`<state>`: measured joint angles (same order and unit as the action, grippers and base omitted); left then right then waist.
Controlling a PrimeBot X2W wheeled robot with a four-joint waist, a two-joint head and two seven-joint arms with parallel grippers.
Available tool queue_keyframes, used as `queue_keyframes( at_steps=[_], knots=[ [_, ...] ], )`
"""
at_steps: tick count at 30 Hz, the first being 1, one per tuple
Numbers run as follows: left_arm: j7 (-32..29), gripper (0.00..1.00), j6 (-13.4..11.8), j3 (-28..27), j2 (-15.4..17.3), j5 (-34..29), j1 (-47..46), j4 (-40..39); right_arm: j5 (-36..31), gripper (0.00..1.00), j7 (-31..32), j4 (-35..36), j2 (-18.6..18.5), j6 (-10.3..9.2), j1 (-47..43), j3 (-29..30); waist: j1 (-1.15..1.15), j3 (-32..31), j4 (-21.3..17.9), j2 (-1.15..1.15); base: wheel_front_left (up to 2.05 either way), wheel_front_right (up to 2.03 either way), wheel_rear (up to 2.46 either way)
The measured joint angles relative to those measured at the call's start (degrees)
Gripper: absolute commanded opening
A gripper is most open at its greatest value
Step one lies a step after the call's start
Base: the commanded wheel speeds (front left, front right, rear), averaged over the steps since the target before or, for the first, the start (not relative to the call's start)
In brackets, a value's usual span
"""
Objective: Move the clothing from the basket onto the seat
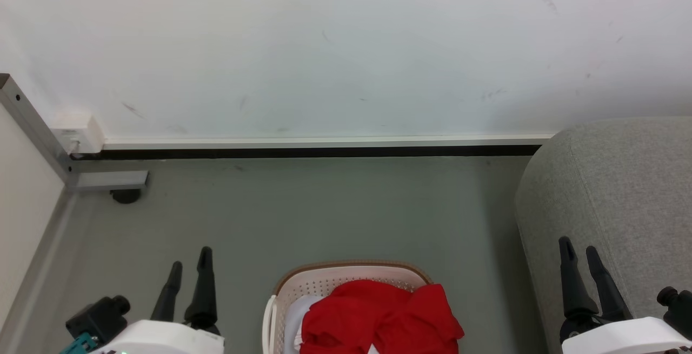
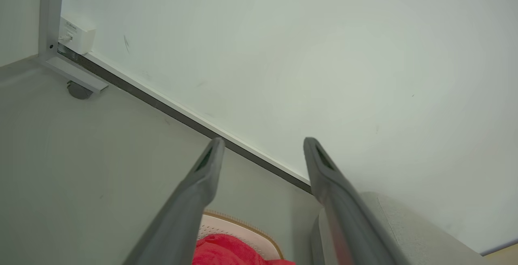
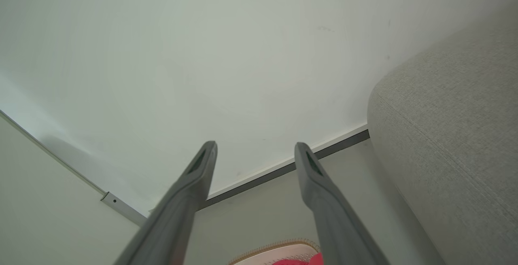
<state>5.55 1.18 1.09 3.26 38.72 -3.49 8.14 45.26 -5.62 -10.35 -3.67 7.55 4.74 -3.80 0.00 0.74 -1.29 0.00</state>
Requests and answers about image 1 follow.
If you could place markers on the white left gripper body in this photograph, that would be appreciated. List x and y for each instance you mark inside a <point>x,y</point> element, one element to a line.
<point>162,339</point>

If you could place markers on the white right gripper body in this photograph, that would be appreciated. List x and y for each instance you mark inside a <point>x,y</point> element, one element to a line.
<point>621,338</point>

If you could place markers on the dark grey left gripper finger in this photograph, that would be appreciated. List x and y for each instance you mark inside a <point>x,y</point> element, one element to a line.
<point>170,294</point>
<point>203,289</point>

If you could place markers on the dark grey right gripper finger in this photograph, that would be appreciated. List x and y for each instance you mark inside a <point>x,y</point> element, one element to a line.
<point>608,292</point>
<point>572,286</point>

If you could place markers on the red and white garment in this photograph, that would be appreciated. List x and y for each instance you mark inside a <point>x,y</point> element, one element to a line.
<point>378,316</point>

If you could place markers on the grey fabric sofa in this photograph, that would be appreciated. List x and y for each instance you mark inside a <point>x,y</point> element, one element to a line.
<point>621,192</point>

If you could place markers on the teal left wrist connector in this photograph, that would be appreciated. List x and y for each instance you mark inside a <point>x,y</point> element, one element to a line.
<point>80,344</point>

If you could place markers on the pale white folded cloth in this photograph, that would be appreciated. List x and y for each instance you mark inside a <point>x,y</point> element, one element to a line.
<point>297,319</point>

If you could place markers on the black caster wheel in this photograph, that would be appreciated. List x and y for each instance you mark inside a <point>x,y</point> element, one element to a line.
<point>126,196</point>

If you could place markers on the white perforated laundry basket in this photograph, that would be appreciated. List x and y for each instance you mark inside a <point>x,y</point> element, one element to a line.
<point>319,285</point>

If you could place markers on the beige partition panel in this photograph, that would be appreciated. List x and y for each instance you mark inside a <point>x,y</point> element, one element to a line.
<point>21,219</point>

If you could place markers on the black baseboard strip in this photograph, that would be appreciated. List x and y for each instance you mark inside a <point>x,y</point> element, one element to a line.
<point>324,152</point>

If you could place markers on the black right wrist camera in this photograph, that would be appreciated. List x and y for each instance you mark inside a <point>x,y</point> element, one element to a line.
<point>677,306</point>

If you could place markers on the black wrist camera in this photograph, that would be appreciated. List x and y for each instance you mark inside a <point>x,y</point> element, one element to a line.
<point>677,306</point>
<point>98,317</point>

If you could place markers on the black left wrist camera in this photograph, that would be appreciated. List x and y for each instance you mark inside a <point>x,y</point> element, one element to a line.
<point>98,317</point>

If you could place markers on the white wall socket box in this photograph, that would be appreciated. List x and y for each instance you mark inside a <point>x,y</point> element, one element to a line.
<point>81,129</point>

